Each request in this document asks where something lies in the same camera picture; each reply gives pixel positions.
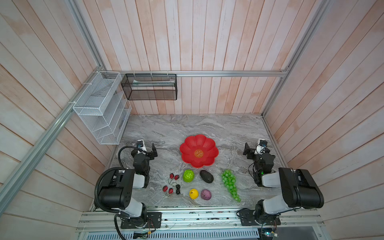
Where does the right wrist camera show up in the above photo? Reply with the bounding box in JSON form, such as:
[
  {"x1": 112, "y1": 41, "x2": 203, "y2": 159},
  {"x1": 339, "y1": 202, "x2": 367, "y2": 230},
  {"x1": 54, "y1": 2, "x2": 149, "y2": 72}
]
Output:
[{"x1": 255, "y1": 139, "x2": 268, "y2": 155}]

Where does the black corrugated cable conduit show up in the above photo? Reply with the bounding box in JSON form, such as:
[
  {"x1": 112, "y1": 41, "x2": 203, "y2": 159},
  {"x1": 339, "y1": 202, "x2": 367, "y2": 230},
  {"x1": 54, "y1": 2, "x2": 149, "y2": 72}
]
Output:
[{"x1": 94, "y1": 145, "x2": 142, "y2": 214}]

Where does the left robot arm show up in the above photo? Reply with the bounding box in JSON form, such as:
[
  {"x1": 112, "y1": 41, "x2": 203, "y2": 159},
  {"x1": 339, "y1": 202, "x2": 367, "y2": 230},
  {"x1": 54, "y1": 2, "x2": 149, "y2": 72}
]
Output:
[{"x1": 94, "y1": 141, "x2": 158, "y2": 228}]

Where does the green bumpy custard apple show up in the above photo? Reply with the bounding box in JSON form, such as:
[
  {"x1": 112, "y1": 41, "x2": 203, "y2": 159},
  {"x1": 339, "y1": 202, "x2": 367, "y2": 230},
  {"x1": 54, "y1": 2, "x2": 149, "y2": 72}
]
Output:
[{"x1": 183, "y1": 169, "x2": 195, "y2": 183}]

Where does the purple fig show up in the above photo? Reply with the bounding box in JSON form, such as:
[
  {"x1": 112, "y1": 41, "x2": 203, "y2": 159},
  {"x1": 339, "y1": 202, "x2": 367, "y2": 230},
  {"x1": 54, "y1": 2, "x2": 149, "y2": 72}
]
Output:
[{"x1": 201, "y1": 189, "x2": 212, "y2": 201}]

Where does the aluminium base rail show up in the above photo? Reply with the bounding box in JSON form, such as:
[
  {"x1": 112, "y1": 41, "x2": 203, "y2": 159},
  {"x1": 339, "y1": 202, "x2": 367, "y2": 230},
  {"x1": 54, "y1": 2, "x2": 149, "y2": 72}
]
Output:
[{"x1": 76, "y1": 207, "x2": 325, "y2": 233}]

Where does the horizontal aluminium frame bar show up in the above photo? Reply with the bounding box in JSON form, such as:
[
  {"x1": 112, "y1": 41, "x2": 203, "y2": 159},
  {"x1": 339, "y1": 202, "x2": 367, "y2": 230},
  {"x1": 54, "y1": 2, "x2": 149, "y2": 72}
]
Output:
[{"x1": 108, "y1": 70, "x2": 288, "y2": 78}]

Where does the red flower-shaped fruit bowl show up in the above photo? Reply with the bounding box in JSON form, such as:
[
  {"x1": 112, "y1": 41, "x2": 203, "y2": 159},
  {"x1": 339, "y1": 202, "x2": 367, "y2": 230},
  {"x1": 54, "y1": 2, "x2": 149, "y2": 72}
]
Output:
[{"x1": 180, "y1": 135, "x2": 219, "y2": 169}]

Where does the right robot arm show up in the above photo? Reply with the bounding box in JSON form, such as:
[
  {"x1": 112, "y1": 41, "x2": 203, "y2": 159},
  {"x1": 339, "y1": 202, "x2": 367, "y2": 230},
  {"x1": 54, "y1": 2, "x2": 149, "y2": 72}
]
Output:
[{"x1": 243, "y1": 139, "x2": 325, "y2": 225}]

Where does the dark avocado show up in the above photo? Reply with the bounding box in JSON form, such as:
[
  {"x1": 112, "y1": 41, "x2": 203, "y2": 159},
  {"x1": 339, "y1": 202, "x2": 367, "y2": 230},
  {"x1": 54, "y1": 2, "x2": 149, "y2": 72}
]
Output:
[{"x1": 200, "y1": 170, "x2": 214, "y2": 184}]

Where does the green grape bunch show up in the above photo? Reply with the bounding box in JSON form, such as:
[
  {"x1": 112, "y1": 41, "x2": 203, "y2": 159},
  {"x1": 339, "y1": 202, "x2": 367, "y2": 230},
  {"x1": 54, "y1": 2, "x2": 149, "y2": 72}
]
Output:
[{"x1": 222, "y1": 169, "x2": 241, "y2": 203}]

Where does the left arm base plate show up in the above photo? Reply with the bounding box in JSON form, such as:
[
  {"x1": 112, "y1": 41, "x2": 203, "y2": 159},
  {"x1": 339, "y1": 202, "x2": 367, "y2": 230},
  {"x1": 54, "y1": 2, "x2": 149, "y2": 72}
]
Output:
[{"x1": 121, "y1": 212, "x2": 162, "y2": 230}]

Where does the yellow lemon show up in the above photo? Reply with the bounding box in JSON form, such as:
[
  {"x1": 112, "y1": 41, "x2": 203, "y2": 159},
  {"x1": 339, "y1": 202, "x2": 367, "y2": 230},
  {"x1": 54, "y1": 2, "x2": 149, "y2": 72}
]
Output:
[{"x1": 189, "y1": 189, "x2": 199, "y2": 200}]

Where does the red cherry pair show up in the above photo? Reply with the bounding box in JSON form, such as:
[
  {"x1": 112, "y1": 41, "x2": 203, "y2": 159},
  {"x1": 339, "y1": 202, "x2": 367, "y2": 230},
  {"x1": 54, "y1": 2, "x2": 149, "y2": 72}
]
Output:
[
  {"x1": 163, "y1": 186, "x2": 174, "y2": 197},
  {"x1": 168, "y1": 173, "x2": 180, "y2": 184}
]

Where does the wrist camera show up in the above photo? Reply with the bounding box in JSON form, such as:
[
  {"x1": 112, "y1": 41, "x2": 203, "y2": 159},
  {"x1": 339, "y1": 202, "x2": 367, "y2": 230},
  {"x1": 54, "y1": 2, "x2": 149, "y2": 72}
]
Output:
[
  {"x1": 136, "y1": 140, "x2": 147, "y2": 154},
  {"x1": 255, "y1": 139, "x2": 268, "y2": 155}
]

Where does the white wire mesh shelf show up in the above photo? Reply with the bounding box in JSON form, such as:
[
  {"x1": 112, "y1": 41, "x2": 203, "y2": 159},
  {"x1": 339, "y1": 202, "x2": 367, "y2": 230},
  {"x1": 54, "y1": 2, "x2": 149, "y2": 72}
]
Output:
[{"x1": 73, "y1": 71, "x2": 132, "y2": 145}]

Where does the left aluminium frame bar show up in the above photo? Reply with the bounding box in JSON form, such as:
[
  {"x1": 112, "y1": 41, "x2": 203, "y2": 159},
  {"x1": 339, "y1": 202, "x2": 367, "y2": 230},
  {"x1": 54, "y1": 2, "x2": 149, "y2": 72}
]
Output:
[{"x1": 0, "y1": 0, "x2": 104, "y2": 215}]

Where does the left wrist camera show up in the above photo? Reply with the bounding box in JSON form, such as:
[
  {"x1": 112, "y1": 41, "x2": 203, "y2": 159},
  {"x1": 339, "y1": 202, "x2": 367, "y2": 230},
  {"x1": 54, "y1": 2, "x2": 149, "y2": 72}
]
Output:
[{"x1": 136, "y1": 140, "x2": 147, "y2": 154}]

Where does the right aluminium frame bar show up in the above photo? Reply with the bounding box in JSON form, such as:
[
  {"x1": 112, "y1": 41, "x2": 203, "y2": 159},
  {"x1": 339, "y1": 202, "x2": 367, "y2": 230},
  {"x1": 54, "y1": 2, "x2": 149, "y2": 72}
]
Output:
[{"x1": 261, "y1": 1, "x2": 334, "y2": 120}]

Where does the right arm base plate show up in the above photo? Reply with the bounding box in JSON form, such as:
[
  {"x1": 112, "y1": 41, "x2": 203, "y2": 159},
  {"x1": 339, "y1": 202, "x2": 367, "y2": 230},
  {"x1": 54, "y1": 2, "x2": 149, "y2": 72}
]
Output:
[{"x1": 236, "y1": 209, "x2": 281, "y2": 226}]

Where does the black wire mesh basket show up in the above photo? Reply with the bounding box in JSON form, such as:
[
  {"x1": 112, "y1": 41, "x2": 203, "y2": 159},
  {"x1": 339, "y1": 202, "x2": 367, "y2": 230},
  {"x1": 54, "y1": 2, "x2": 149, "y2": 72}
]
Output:
[{"x1": 121, "y1": 73, "x2": 178, "y2": 101}]

